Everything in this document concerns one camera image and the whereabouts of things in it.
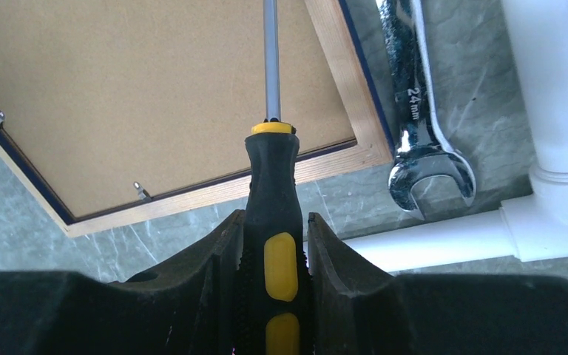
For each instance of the black yellow screwdriver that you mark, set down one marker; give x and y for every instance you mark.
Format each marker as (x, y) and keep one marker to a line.
(274, 311)

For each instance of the white PVC pipe structure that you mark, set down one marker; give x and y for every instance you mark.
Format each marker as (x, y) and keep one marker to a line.
(500, 80)

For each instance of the blue picture frame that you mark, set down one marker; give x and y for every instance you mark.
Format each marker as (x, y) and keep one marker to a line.
(118, 112)

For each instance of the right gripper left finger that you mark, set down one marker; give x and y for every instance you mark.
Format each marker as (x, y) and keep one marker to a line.
(180, 306)

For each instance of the silver 24mm wrench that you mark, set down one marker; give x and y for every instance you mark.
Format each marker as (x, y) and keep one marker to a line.
(422, 151)

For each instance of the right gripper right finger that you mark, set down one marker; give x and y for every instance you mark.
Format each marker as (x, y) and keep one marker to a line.
(360, 309)

